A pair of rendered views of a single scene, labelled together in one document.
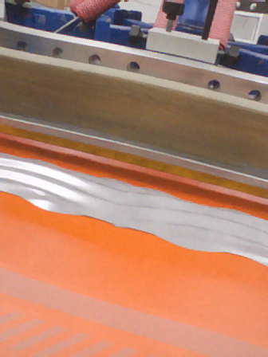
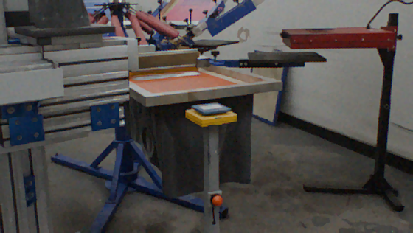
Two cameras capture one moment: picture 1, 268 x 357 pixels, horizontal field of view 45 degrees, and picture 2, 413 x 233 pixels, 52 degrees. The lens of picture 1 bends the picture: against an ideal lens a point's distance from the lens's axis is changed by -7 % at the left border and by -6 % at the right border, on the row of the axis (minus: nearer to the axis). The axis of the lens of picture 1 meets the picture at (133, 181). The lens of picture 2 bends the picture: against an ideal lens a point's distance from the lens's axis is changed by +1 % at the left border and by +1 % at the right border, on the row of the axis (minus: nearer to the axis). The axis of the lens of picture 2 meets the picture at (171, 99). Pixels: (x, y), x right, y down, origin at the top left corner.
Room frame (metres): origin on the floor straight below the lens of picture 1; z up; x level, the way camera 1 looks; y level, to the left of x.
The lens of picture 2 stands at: (-1.55, 0.99, 1.32)
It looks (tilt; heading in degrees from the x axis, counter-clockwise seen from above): 13 degrees down; 331
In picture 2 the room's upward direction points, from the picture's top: 2 degrees counter-clockwise
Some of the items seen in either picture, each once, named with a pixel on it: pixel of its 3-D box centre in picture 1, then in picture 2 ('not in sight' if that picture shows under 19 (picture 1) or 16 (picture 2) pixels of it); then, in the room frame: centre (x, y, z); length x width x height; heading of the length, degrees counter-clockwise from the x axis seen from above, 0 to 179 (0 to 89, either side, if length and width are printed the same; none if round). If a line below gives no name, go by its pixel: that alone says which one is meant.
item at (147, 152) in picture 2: not in sight; (146, 123); (0.10, 0.21, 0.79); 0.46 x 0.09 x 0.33; 173
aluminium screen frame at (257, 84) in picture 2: not in sight; (178, 77); (0.13, 0.02, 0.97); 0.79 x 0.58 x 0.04; 173
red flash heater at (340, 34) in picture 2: not in sight; (335, 37); (0.31, -1.24, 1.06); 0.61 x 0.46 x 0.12; 53
